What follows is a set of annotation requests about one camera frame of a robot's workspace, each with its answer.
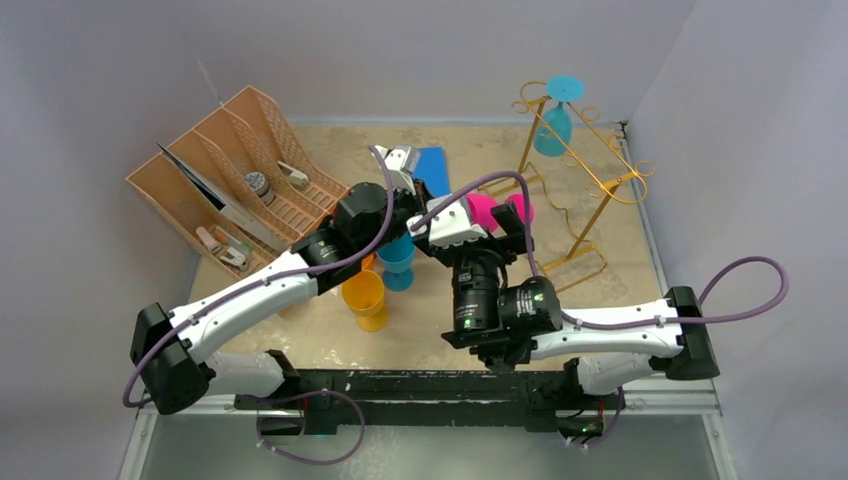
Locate orange wine glass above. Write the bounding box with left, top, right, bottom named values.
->
left=360, top=253, right=376, bottom=271

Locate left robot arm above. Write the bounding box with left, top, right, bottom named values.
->
left=122, top=179, right=433, bottom=415

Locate purple cable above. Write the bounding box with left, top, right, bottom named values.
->
left=121, top=145, right=396, bottom=465
left=409, top=170, right=791, bottom=452

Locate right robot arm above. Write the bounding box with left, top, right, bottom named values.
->
left=407, top=198, right=720, bottom=407

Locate blue rectangular card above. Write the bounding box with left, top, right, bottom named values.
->
left=413, top=146, right=452, bottom=197

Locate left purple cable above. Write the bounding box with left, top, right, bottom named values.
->
left=121, top=145, right=396, bottom=465

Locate pink desk file organizer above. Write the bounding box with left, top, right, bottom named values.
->
left=126, top=86, right=349, bottom=282

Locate teal wine glass front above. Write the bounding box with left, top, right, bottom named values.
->
left=377, top=233, right=416, bottom=292

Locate teal wine glass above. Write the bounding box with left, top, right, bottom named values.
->
left=533, top=75, right=585, bottom=158
left=377, top=233, right=416, bottom=292

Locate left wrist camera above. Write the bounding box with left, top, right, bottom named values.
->
left=368, top=145, right=420, bottom=193

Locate dark folder in organizer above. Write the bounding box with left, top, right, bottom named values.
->
left=157, top=143, right=254, bottom=231

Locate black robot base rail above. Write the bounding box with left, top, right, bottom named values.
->
left=234, top=360, right=625, bottom=438

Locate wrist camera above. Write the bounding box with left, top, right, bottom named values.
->
left=406, top=198, right=489, bottom=251
left=368, top=145, right=420, bottom=193

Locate yellow wine glass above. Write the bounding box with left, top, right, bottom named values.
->
left=341, top=270, right=389, bottom=332

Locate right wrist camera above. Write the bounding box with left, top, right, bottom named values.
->
left=406, top=198, right=489, bottom=251

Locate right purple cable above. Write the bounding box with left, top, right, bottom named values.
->
left=409, top=170, right=791, bottom=452

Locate white stapler in organizer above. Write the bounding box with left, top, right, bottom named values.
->
left=276, top=161, right=310, bottom=188

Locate gold wire glass rack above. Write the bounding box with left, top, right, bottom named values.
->
left=512, top=79, right=655, bottom=293

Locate magenta wine glass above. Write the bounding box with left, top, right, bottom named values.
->
left=465, top=193, right=535, bottom=234

